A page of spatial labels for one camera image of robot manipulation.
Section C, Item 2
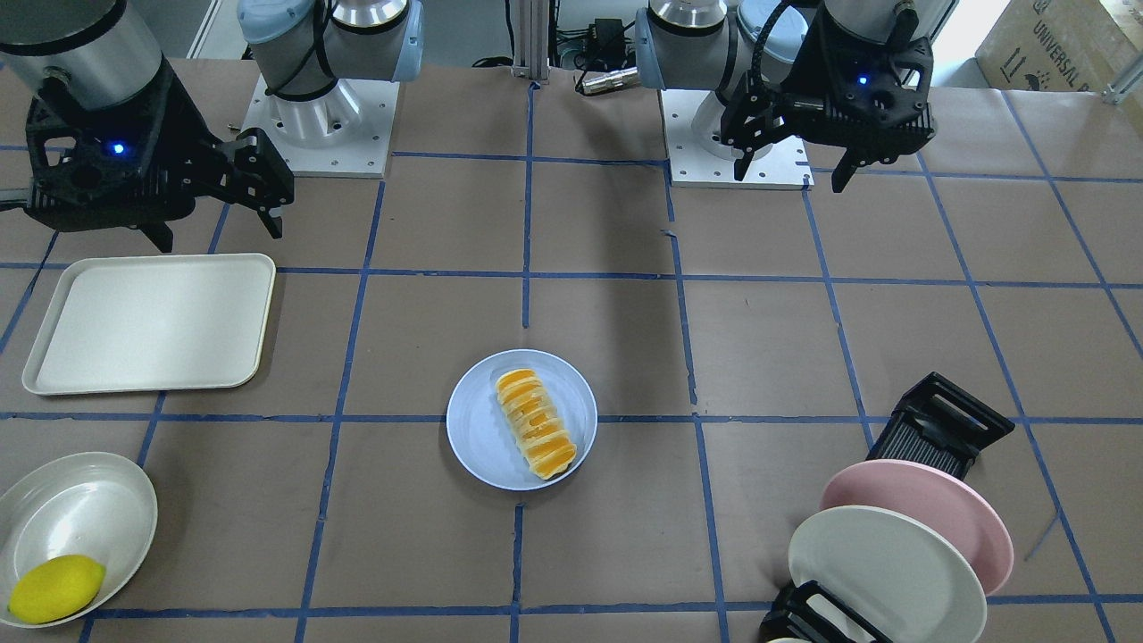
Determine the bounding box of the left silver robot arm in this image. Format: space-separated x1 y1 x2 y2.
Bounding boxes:
634 1 956 192

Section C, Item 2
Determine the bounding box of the black dish rack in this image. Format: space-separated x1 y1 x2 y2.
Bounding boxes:
758 372 1015 642

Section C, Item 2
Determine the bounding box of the pink plate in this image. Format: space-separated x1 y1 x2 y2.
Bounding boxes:
818 459 1015 596

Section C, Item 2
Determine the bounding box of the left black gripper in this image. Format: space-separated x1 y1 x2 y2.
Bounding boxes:
720 9 938 194

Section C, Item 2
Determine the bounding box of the aluminium frame post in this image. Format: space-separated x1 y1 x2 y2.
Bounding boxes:
509 0 555 85

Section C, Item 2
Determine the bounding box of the blue plate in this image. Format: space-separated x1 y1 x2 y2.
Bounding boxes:
446 349 597 491

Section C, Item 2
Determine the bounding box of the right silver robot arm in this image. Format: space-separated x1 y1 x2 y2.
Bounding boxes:
1 1 424 254

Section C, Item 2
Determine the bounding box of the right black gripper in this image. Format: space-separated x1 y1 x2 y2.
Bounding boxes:
23 62 295 254

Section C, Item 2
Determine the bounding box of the cream plate in rack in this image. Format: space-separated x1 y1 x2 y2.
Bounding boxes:
788 505 988 642

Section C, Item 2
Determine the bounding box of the cardboard box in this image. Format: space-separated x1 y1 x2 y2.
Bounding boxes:
975 1 1142 91

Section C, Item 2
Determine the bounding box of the cream plate with lemon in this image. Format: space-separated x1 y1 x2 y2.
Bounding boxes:
1 452 158 630

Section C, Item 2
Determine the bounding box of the white rectangular tray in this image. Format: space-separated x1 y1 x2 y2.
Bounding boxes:
21 254 275 397

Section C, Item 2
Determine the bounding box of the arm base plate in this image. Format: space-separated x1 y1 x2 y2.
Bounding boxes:
242 78 403 179
660 89 813 190

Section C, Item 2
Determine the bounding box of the yellow lemon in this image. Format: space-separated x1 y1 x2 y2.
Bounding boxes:
7 554 106 625

